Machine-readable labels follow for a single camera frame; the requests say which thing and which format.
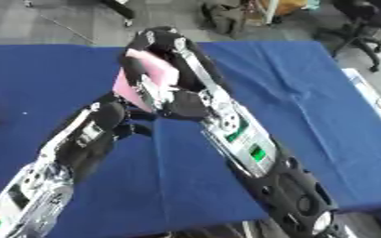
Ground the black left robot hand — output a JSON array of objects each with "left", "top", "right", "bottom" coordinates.
[{"left": 39, "top": 92, "right": 158, "bottom": 184}]

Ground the pink block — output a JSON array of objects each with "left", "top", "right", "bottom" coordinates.
[{"left": 111, "top": 47, "right": 181, "bottom": 113}]

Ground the black office chair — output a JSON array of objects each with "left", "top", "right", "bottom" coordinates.
[{"left": 312, "top": 0, "right": 381, "bottom": 73}]

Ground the white side table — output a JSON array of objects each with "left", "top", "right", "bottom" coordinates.
[{"left": 340, "top": 67, "right": 381, "bottom": 126}]

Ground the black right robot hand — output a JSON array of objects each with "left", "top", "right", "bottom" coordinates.
[{"left": 117, "top": 26, "right": 233, "bottom": 122}]

